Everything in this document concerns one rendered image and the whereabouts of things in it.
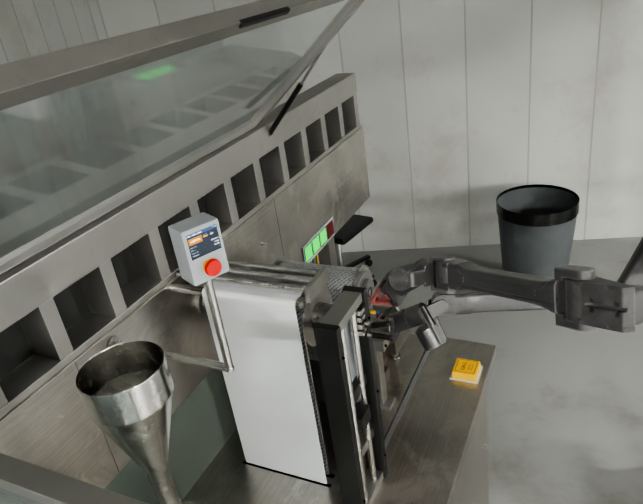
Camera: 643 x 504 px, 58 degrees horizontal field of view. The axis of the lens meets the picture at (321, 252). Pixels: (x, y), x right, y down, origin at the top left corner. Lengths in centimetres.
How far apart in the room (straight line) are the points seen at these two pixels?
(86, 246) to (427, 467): 96
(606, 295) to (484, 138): 321
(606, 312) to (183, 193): 93
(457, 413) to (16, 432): 109
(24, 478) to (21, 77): 43
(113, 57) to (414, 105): 349
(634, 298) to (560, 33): 319
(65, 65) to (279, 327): 76
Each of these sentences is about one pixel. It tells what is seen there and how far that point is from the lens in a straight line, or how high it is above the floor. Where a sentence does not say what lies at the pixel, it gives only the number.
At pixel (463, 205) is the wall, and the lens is 438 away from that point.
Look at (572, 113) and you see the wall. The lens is 427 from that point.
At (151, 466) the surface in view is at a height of 134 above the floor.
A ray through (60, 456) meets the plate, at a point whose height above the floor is 129.
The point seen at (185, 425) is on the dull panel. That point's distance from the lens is 156.
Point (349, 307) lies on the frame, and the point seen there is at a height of 144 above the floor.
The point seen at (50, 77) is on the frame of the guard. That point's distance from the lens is 68.
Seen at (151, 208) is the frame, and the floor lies 162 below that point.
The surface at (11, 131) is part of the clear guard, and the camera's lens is 75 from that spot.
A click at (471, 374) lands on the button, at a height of 92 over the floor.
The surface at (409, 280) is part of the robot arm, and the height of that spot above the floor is 138.
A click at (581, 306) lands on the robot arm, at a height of 147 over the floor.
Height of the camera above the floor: 207
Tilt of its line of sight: 27 degrees down
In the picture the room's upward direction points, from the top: 9 degrees counter-clockwise
